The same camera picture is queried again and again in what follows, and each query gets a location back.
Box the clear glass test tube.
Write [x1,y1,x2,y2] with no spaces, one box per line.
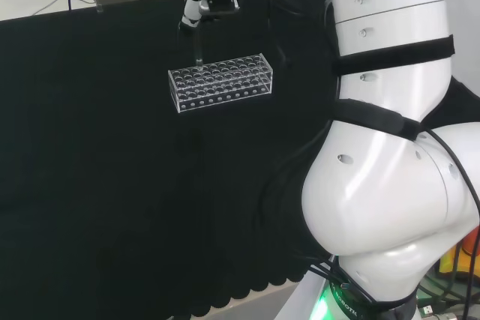
[192,23,206,73]

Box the yellow stop button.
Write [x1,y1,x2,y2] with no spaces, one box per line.
[436,233,480,276]

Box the clear acrylic test tube rack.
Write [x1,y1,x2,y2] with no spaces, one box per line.
[167,53,273,114]

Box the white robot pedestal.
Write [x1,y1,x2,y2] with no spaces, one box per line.
[276,265,335,320]

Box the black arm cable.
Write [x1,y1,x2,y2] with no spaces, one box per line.
[427,128,480,227]

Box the black bench cloth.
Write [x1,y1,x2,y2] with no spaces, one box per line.
[0,0,480,318]

